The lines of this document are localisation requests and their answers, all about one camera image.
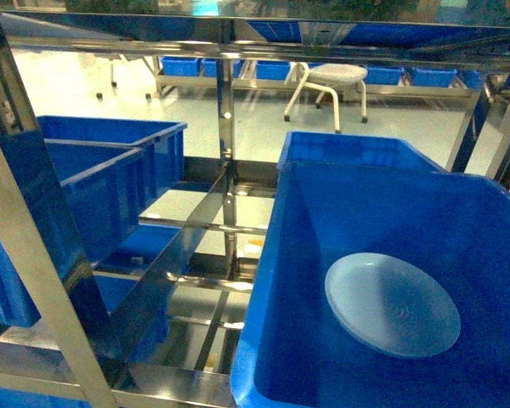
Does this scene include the light blue oval tray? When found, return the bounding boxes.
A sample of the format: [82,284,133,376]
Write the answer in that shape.
[324,252,462,359]

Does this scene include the stainless steel shelf rack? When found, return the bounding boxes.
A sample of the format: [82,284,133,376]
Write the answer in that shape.
[0,10,510,408]

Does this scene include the large blue bin on shelf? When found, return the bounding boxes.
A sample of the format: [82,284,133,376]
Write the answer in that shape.
[230,161,510,407]

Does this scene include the blue bin behind large bin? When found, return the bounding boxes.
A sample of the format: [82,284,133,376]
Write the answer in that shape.
[276,131,445,173]

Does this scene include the blue bin left rear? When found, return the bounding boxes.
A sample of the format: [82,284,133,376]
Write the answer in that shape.
[37,116,187,208]

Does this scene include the white round stool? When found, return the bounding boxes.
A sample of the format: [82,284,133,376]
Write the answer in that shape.
[283,62,368,134]

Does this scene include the blue bin left front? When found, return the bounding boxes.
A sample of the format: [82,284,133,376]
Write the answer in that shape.
[0,141,143,327]

